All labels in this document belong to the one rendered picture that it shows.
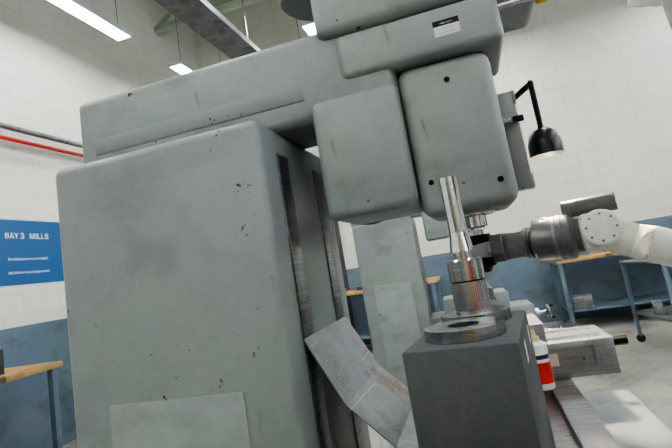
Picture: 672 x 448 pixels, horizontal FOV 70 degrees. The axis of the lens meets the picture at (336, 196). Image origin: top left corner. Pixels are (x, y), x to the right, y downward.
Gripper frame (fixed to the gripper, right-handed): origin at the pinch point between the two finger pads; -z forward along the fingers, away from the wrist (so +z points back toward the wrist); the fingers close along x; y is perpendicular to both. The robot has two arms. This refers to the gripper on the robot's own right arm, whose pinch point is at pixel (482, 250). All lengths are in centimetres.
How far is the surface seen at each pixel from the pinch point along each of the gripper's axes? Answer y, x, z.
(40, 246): -72, -166, -479
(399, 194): -13.6, 15.1, -9.9
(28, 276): -43, -150, -475
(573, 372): 26.1, -2.2, 12.0
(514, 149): -19.4, -0.7, 10.7
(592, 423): 27.2, 22.2, 16.3
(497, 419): 16, 55, 12
